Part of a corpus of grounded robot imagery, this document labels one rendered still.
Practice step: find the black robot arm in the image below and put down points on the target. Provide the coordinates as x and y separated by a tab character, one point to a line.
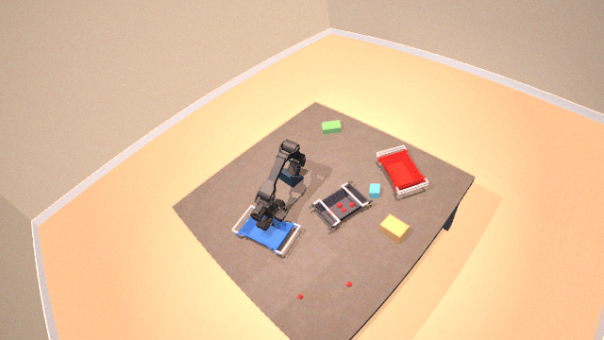
267	190

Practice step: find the orange block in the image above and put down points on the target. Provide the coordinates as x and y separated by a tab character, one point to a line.
394	228

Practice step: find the light green block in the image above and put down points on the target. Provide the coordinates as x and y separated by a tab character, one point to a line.
331	127

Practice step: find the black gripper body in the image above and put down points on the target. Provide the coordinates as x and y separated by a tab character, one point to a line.
265	224

